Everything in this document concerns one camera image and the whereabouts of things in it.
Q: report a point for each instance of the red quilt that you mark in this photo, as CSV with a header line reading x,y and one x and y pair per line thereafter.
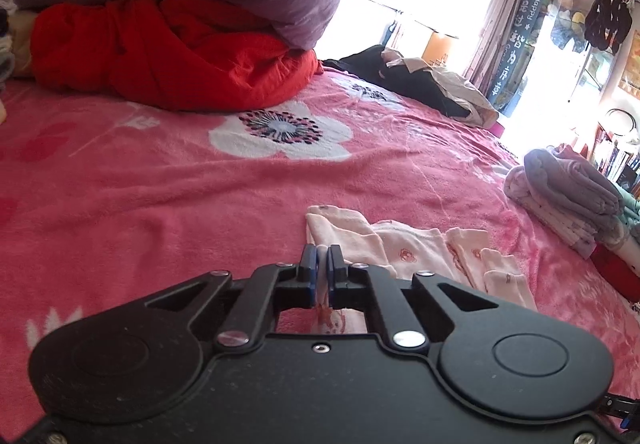
x,y
175,54

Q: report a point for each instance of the pink floral blanket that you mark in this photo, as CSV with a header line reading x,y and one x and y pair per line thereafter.
x,y
175,204

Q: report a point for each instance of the pile of ruffled clothes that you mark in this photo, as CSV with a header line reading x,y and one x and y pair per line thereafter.
x,y
9,39

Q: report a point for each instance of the red folded garment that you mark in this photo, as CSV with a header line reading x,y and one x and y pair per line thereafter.
x,y
617,269

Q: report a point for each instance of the light purple printed folded clothes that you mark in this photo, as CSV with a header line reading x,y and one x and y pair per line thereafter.
x,y
550,214

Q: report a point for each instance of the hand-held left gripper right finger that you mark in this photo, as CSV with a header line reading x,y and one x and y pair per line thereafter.
x,y
333,274

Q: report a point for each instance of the framed wall picture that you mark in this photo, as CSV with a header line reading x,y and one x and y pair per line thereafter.
x,y
631,67

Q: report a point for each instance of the hanger with black socks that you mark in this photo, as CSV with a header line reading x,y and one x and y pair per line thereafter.
x,y
607,22

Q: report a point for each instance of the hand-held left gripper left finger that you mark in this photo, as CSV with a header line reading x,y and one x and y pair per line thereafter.
x,y
311,271

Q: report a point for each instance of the blue hanging banner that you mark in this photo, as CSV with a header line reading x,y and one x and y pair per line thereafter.
x,y
525,39

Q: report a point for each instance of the grey folded clothes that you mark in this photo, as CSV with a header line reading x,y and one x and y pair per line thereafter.
x,y
575,179

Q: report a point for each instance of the mint green folded garment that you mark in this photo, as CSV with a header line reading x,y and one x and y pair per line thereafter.
x,y
631,211

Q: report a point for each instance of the dark clothes pile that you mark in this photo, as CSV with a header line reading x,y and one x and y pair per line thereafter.
x,y
420,79

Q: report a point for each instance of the pink printed pajama garment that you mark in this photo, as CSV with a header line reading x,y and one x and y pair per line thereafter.
x,y
420,249

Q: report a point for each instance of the row of books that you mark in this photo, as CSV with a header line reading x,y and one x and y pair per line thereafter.
x,y
617,159

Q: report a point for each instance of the orange cardboard box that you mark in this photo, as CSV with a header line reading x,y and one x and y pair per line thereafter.
x,y
440,49

